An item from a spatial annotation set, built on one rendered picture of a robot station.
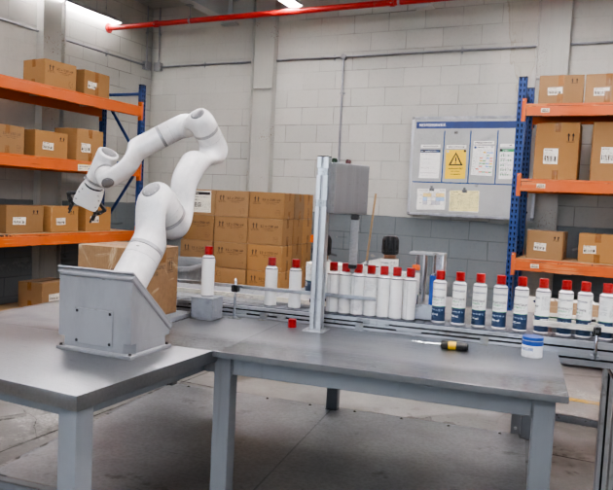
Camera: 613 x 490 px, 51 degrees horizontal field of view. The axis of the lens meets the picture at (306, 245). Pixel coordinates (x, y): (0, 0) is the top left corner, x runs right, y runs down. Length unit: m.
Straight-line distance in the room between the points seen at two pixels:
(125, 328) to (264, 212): 4.21
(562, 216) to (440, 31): 2.29
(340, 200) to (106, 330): 0.97
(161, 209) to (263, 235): 3.94
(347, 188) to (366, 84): 4.98
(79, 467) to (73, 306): 0.55
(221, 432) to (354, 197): 0.99
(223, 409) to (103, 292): 0.55
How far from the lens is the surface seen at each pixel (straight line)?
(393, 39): 7.40
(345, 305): 2.61
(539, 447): 2.02
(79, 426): 1.76
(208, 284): 2.65
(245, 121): 8.01
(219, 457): 2.27
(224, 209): 6.29
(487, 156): 6.81
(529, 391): 1.94
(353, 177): 2.49
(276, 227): 6.06
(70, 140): 6.84
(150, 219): 2.23
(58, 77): 6.67
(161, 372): 1.94
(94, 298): 2.08
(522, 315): 2.53
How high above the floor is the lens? 1.33
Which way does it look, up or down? 4 degrees down
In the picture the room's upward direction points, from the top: 3 degrees clockwise
